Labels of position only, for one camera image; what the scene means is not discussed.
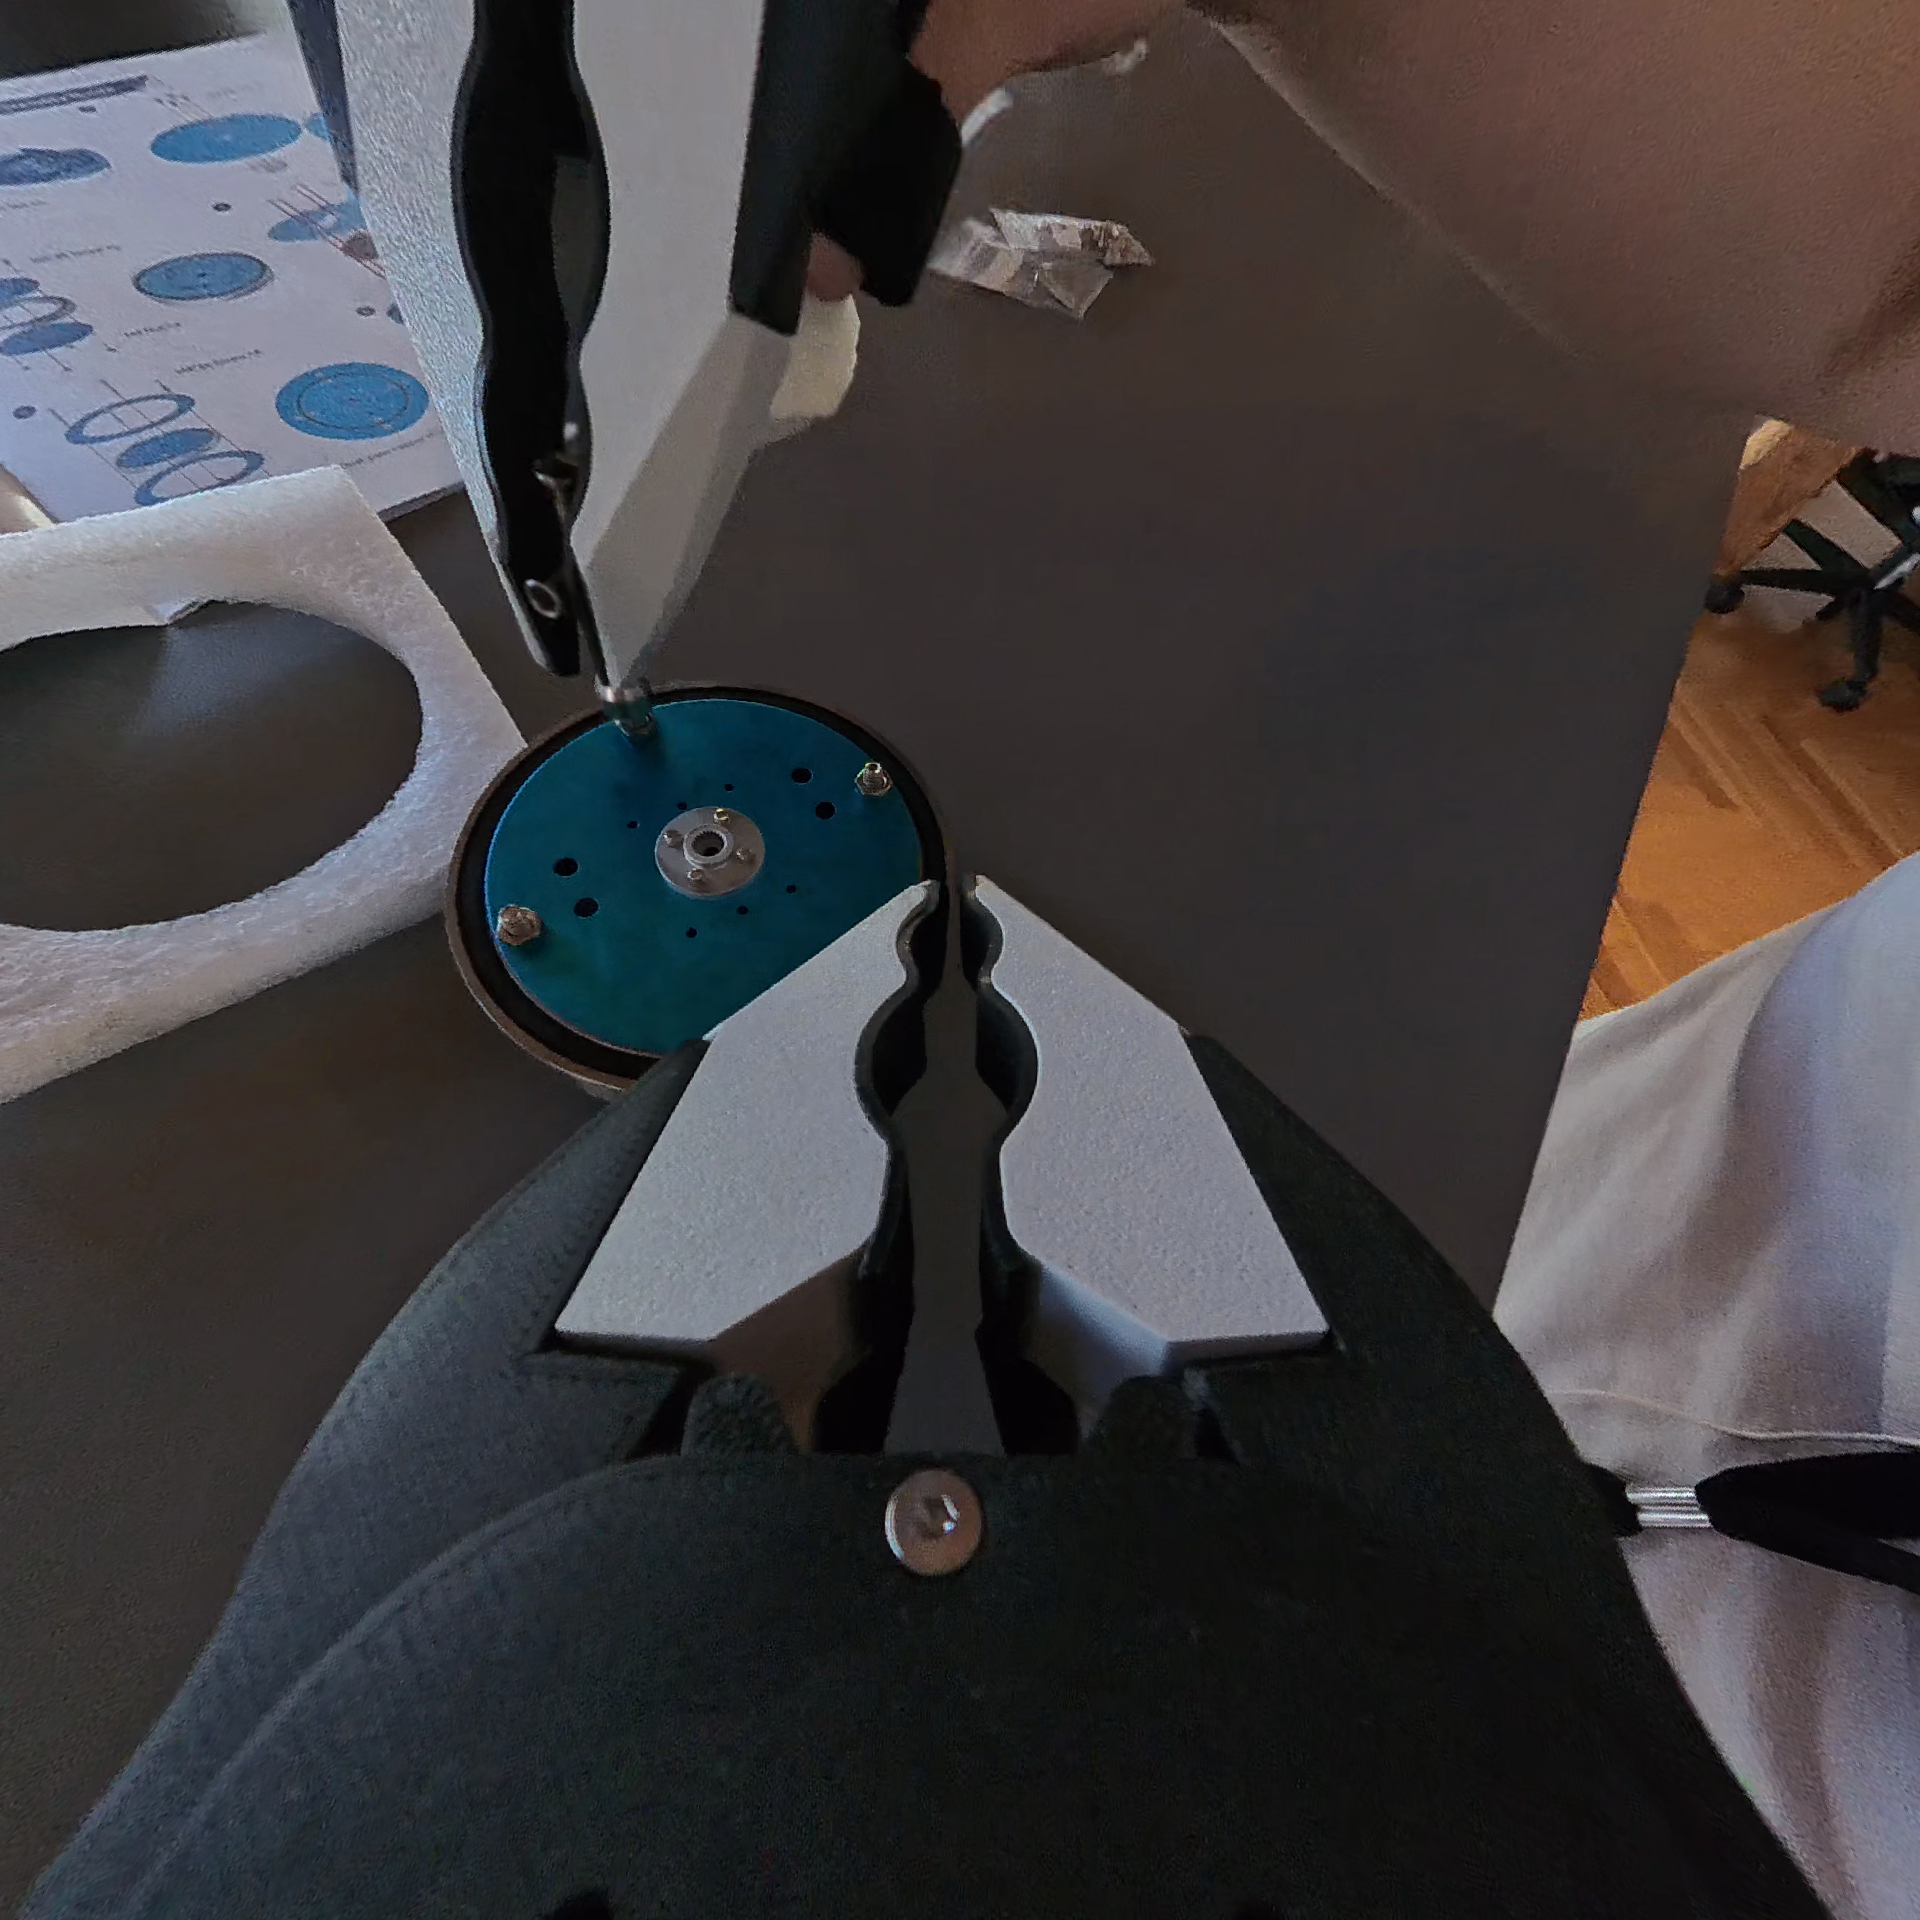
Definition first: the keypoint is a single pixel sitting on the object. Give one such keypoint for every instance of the person's right forearm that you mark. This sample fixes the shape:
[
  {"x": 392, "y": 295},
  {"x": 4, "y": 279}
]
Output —
[{"x": 1576, "y": 181}]

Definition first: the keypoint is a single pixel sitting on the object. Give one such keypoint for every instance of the metal cross socket wrench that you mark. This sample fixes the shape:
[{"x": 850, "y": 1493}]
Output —
[{"x": 598, "y": 661}]

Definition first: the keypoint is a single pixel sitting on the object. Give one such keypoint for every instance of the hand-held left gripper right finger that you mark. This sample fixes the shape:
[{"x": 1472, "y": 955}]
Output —
[{"x": 1154, "y": 1202}]

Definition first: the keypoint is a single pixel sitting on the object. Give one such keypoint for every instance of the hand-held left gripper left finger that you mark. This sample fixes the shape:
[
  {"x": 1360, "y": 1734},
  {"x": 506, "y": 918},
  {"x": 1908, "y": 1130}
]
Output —
[{"x": 721, "y": 1202}]

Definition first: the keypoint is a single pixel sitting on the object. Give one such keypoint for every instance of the clear plastic parts bag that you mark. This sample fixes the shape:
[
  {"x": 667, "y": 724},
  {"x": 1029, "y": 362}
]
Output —
[{"x": 1049, "y": 255}]

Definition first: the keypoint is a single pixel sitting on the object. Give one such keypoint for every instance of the blue disc with black rim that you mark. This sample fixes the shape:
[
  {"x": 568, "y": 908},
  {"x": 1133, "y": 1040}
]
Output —
[{"x": 629, "y": 960}]

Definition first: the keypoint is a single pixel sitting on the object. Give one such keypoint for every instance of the black office chair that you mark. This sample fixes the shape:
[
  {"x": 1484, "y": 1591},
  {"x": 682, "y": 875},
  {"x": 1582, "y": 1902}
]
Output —
[{"x": 1861, "y": 587}]

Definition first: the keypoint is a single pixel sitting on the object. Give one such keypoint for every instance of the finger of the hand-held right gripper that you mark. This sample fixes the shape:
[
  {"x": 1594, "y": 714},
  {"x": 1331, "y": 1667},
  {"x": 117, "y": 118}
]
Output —
[
  {"x": 405, "y": 224},
  {"x": 675, "y": 224}
]

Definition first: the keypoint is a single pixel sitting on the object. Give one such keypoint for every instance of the person's right hand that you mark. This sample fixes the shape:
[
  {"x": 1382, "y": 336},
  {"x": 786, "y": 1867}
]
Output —
[{"x": 1019, "y": 30}]

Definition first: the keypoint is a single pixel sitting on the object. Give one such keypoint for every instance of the person's white t-shirt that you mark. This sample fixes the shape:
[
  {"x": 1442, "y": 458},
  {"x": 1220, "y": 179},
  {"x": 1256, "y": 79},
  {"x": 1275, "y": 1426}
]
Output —
[{"x": 1769, "y": 1202}]

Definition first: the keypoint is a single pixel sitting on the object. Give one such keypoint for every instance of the instruction sheet with blue drawings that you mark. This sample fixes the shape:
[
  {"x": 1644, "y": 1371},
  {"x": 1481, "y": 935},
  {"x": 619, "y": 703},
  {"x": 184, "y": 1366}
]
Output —
[{"x": 90, "y": 331}]

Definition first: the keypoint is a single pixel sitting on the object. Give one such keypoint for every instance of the white foam sheet with hole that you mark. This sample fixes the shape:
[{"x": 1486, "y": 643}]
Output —
[{"x": 420, "y": 630}]

